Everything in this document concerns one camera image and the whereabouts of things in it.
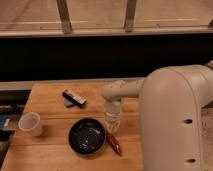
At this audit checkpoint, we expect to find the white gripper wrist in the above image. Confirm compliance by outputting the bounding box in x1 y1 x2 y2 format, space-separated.
104 100 122 122

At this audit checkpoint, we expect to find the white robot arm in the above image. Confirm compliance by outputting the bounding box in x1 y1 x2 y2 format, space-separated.
102 65 213 171

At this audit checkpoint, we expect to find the wooden post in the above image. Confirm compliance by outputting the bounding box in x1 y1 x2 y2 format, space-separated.
124 0 137 32
56 0 72 34

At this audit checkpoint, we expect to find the translucent plastic cup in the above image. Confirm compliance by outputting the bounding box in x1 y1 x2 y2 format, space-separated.
18 112 43 137

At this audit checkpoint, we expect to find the right wooden post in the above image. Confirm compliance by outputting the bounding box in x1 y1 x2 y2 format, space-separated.
124 0 137 32

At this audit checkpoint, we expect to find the left wooden post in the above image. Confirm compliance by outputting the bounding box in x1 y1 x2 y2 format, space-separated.
56 0 72 34

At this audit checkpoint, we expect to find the small clear plastic bottle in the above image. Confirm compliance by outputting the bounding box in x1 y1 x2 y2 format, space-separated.
106 121 120 133

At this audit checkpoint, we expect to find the black ceramic bowl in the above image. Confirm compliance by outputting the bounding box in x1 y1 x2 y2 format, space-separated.
68 118 106 155

